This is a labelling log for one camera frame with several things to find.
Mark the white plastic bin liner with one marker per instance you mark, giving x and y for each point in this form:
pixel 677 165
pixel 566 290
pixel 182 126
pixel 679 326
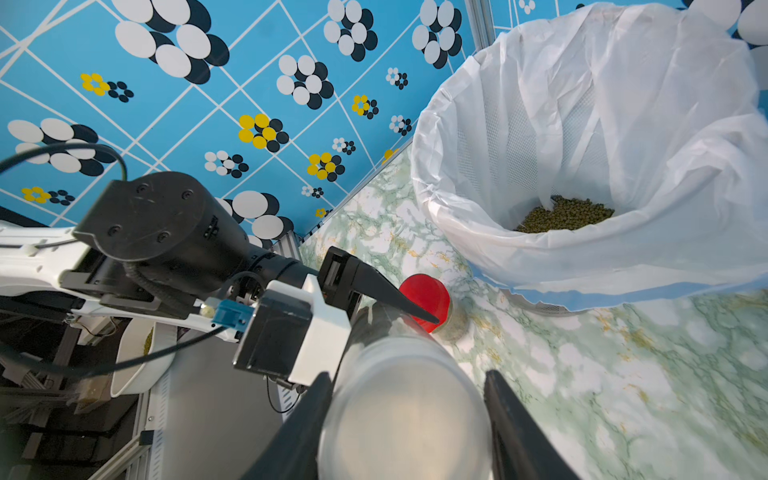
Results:
pixel 658 113

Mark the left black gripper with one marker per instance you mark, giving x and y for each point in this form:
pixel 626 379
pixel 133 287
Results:
pixel 159 243

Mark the lidless clear jar beans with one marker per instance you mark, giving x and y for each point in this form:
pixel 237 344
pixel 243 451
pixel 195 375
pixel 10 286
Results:
pixel 402 408

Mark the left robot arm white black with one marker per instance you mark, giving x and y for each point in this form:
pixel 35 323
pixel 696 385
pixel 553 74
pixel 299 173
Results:
pixel 34 259

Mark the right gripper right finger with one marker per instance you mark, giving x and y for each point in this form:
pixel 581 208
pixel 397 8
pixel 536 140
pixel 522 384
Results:
pixel 520 449

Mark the mung beans pile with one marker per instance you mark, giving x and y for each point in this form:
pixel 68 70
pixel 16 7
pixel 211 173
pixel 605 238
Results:
pixel 565 214

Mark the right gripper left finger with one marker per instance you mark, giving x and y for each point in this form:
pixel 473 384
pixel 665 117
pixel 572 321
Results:
pixel 292 453

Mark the left aluminium corner post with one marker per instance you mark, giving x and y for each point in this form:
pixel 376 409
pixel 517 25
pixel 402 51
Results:
pixel 481 23

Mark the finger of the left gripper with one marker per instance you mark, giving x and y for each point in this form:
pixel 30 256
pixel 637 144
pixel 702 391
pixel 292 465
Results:
pixel 344 279

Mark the aluminium front rail frame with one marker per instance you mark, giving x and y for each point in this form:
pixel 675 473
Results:
pixel 202 420

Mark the grey trash bin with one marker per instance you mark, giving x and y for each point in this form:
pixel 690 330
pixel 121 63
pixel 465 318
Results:
pixel 539 308

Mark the red lid jar left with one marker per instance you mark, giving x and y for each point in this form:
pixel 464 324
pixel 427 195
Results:
pixel 432 296

